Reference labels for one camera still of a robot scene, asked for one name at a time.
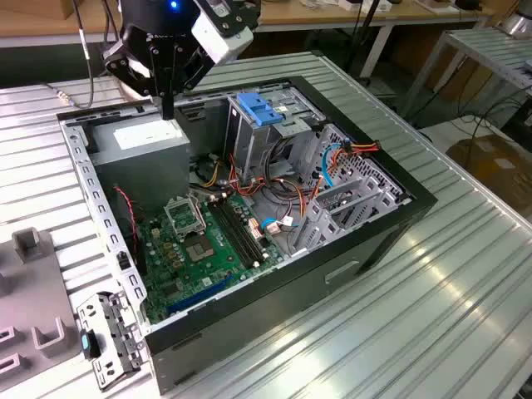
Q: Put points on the blue expansion slot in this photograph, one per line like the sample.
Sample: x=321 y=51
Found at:
x=195 y=297

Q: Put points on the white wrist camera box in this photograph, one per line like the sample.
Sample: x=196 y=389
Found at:
x=224 y=41

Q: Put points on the black RAM slot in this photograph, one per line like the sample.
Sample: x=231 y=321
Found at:
x=244 y=229
x=232 y=232
x=239 y=231
x=227 y=233

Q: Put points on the black case fan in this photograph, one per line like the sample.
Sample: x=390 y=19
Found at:
x=141 y=257

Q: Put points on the long wooden desk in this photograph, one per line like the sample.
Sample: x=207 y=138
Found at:
x=291 y=14

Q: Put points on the green motherboard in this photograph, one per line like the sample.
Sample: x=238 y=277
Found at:
x=220 y=266

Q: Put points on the grey parts rack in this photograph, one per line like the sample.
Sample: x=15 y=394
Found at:
x=33 y=291

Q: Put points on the blue plastic drive latch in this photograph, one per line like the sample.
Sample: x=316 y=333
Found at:
x=257 y=110

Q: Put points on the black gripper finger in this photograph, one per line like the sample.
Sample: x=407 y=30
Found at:
x=156 y=75
x=176 y=70

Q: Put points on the brown cardboard box on desk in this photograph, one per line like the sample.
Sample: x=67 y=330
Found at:
x=50 y=7

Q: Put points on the white metal slat side table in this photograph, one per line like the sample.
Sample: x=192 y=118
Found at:
x=490 y=50

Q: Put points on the black open PC case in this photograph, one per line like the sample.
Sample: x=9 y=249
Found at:
x=257 y=316

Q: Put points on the metal expansion slot bracket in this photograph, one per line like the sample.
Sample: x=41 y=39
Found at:
x=93 y=311

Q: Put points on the grey metal drive cage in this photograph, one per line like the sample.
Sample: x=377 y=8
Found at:
x=253 y=145

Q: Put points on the CPU socket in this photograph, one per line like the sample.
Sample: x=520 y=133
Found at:
x=198 y=249

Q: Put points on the grey power supply unit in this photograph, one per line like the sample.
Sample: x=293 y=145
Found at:
x=141 y=174

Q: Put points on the brown cardboard box on floor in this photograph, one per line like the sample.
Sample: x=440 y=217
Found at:
x=498 y=166

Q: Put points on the black tripod stand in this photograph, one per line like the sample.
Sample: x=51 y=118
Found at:
x=363 y=33

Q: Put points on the black latch with blue tab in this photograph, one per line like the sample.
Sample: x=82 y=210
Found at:
x=86 y=343

